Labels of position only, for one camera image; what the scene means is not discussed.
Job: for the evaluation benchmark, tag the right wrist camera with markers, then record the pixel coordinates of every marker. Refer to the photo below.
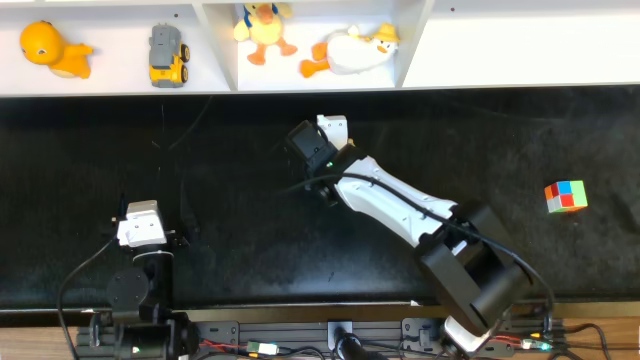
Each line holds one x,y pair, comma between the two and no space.
334,127

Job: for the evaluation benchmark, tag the grey and yellow toy truck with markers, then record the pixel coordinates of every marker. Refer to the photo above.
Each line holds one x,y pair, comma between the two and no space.
167,55

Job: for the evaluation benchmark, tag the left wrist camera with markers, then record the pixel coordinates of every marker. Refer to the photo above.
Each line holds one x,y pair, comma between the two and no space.
142,225

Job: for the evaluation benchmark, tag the white plush duck yellow hat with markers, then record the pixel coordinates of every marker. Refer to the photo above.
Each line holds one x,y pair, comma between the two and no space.
352,54

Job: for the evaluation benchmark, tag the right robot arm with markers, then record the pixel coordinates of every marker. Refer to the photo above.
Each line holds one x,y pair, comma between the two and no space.
385,200

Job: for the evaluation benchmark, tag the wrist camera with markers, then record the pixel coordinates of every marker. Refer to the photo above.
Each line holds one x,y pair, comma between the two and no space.
142,225
334,127

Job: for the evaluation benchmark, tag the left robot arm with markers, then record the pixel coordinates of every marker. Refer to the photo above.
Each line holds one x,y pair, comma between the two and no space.
127,290

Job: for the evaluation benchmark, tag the mounting rail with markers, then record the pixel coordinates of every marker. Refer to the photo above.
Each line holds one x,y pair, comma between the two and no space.
300,337

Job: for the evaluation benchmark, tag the white shelf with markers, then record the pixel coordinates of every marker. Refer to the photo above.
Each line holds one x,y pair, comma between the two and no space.
110,75

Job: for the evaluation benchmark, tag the orange rubber duck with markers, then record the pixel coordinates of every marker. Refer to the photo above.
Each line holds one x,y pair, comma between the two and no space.
42,45

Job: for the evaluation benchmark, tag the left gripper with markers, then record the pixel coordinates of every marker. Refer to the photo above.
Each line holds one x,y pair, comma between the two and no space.
177,239

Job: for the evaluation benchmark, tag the many-coloured puzzle cube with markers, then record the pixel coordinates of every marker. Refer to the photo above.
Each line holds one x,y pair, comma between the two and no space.
566,196

